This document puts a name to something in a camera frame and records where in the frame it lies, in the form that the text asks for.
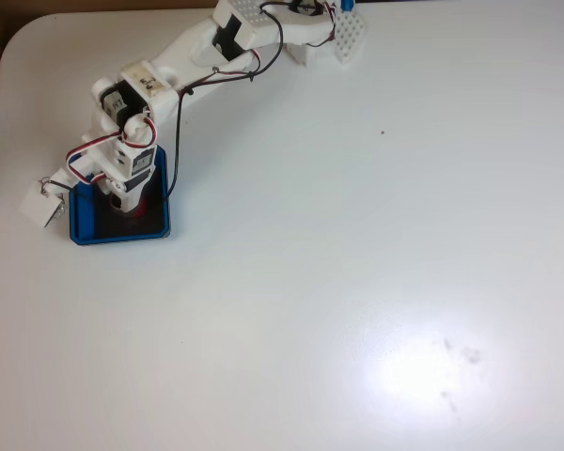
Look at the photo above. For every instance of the red tape roll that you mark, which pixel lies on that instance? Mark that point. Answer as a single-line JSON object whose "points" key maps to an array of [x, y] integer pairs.
{"points": [[143, 209]]}

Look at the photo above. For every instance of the blue square box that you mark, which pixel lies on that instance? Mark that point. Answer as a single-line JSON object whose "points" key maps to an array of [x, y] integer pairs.
{"points": [[122, 240]]}

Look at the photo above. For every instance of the black foam insert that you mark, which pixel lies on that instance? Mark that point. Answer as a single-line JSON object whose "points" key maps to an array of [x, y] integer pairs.
{"points": [[155, 221]]}

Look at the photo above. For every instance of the blue clamp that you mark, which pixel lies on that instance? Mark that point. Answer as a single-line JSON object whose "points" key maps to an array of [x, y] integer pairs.
{"points": [[348, 4]]}

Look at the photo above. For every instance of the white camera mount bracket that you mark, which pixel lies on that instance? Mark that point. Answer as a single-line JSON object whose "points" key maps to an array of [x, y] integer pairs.
{"points": [[61, 178]]}

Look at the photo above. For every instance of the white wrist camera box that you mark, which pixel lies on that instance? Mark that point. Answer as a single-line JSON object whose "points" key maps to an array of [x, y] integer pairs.
{"points": [[37, 206]]}

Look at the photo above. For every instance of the white perforated base plate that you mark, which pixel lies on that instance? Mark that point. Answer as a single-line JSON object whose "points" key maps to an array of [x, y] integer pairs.
{"points": [[350, 37]]}

